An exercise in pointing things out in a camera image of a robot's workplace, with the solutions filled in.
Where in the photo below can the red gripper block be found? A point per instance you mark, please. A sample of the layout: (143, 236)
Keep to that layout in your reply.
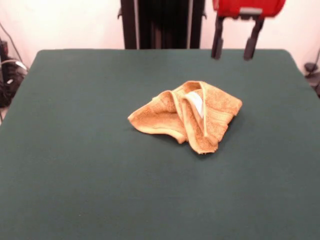
(250, 5)

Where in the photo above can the orange terry towel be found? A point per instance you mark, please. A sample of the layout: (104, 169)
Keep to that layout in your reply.
(217, 110)

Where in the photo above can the small black power adapter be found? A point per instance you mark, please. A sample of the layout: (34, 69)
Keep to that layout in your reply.
(310, 67)

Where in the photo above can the dark green table cloth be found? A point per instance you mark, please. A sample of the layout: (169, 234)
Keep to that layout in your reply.
(75, 162)

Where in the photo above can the black robot pedestal stand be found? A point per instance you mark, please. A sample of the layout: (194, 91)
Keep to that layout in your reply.
(162, 25)

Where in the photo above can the black power strip red switch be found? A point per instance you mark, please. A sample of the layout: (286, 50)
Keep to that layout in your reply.
(3, 47)

